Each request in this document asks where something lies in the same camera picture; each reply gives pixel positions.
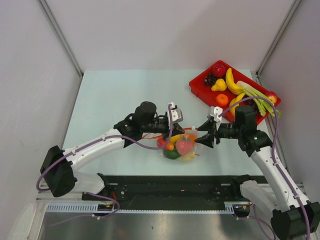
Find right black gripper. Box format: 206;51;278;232
194;118;243;149

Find yellow lemon fruit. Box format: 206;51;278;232
170;134;184;145

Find orange fruit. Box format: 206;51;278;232
215;93;229;107
188;133;198;142

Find pink peach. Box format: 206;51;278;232
175;137;193;156

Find clear orange-zip plastic bag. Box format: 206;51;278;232
156;126;204;163

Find green lime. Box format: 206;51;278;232
162;149;181;160

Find pale yellow pear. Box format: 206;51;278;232
180;152;199;162

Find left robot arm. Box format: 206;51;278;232
36;101;185;200

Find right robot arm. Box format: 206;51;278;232
196;105;320;240

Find lower banana bunch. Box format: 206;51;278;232
229;92;246;117

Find banana bunch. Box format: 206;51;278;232
225;68;246;95
229;92;246;117

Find red plastic tray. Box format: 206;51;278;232
189;60;281;124

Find yellow pear in tray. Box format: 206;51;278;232
211;78;227;92

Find upper banana bunch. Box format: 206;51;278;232
225;68;246;95

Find dark grapes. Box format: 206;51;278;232
204;72;218;87

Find red apple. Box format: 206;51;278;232
212;64;227;78

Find red yellow mango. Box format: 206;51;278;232
265;91;278;105

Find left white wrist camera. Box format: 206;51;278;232
167;102;184;125

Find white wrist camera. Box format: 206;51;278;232
167;102;184;125
209;106;223;123

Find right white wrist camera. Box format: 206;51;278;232
209;106;223;123

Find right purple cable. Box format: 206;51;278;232
217;96;312;240

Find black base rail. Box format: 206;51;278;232
98;175;267;208

